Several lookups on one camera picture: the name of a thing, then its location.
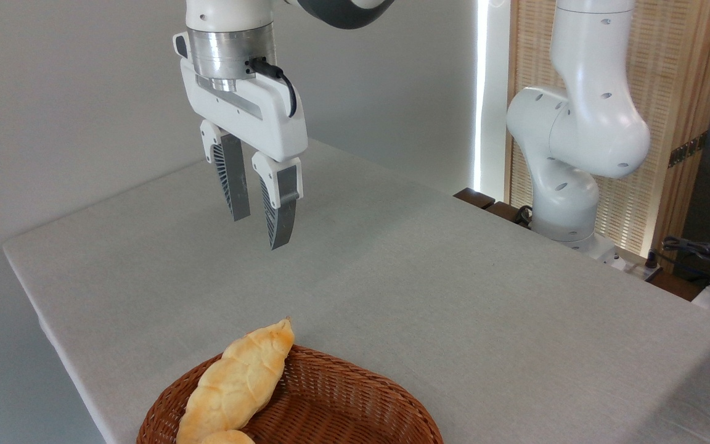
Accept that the black cable bundle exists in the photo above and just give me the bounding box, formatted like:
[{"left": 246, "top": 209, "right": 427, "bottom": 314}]
[{"left": 662, "top": 236, "right": 710, "bottom": 292}]

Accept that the dark brown wooden ledge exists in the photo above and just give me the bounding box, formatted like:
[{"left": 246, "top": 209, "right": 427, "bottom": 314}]
[{"left": 453, "top": 187, "right": 533, "bottom": 230}]

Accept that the black screen hinge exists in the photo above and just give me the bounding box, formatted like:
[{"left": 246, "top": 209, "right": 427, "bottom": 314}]
[{"left": 667, "top": 131, "right": 709, "bottom": 168}]

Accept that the small golden bread roll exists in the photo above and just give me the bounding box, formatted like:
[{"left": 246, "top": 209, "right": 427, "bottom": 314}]
[{"left": 198, "top": 430, "right": 256, "bottom": 444}]

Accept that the long golden bread loaf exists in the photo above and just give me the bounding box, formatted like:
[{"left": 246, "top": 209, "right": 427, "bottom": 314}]
[{"left": 176, "top": 317, "right": 296, "bottom": 444}]

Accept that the wooden slat folding screen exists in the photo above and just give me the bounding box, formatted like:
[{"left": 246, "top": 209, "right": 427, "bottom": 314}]
[{"left": 505, "top": 0, "right": 710, "bottom": 273}]

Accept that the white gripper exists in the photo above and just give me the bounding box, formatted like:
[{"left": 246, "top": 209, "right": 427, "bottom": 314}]
[{"left": 173, "top": 33, "right": 309, "bottom": 251}]

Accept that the brown wicker basket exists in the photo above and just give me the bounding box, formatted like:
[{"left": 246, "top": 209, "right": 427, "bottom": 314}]
[{"left": 136, "top": 345, "right": 444, "bottom": 444}]

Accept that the white power strip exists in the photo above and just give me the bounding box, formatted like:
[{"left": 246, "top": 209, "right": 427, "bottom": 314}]
[{"left": 613, "top": 250, "right": 664, "bottom": 279}]

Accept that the grey tablecloth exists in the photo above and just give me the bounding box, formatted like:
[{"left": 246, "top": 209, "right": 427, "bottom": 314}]
[{"left": 2, "top": 139, "right": 710, "bottom": 444}]

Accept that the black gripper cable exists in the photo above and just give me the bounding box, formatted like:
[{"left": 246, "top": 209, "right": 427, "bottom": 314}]
[{"left": 248, "top": 57, "right": 298, "bottom": 118}]

